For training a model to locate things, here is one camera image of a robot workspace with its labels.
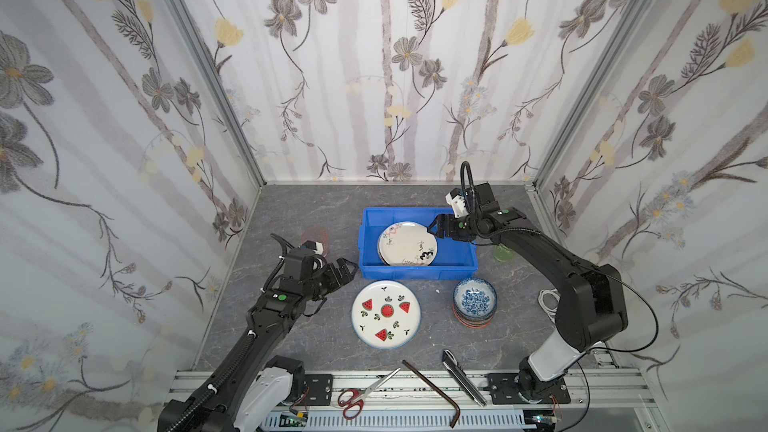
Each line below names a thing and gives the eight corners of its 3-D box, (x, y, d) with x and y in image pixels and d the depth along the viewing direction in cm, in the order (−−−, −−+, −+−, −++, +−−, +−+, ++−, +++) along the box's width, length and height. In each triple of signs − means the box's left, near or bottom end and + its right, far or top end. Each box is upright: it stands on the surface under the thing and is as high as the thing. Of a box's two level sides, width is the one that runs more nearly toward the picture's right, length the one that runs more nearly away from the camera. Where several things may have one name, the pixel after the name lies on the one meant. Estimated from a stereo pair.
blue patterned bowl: (451, 326, 87) (458, 312, 77) (446, 294, 93) (453, 277, 84) (489, 326, 87) (501, 312, 78) (482, 294, 93) (493, 277, 84)
